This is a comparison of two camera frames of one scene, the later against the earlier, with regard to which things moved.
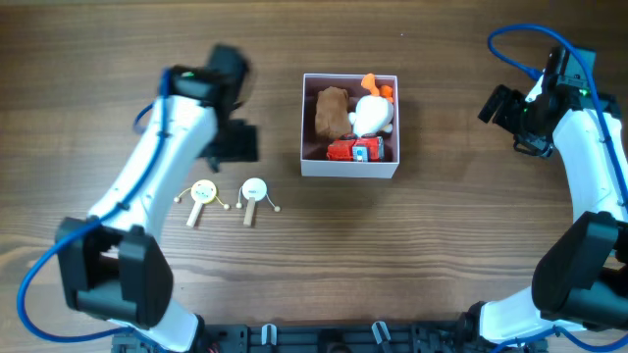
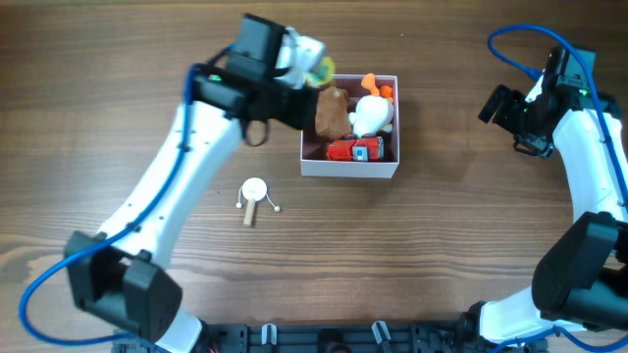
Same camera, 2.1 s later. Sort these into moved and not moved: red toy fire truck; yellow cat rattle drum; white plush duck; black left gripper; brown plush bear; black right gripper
Moved: black left gripper; yellow cat rattle drum
Not moved: red toy fire truck; white plush duck; black right gripper; brown plush bear
